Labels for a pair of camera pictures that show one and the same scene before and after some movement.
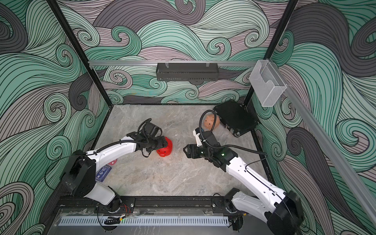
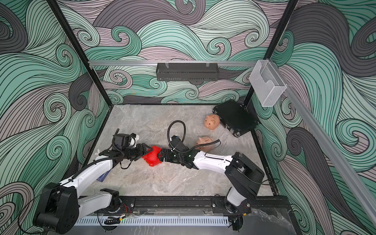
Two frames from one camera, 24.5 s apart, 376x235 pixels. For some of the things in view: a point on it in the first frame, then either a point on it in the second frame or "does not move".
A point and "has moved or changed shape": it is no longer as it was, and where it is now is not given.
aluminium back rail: [170, 61] does not move
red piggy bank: [166, 151] has moved or changed shape
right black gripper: [190, 147] to [168, 157]
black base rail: [150, 204] does not move
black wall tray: [187, 71] does not move
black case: [238, 120] does not move
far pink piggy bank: [208, 121] does not move
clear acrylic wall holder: [268, 82] does not move
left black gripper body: [155, 144] to [132, 152]
